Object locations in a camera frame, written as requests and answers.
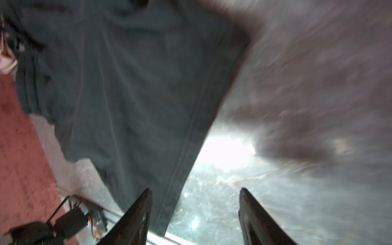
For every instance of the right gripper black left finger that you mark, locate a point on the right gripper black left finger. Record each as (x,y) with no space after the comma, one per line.
(132,228)

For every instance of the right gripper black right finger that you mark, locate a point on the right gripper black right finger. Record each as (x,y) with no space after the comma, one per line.
(258,227)

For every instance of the black shorts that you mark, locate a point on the black shorts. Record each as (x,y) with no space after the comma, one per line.
(134,86)

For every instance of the pink shorts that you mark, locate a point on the pink shorts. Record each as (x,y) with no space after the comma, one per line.
(8,60)

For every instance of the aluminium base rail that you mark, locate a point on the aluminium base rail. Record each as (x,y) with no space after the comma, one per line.
(113,217)

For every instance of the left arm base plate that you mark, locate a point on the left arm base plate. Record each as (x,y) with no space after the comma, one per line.
(74,214)

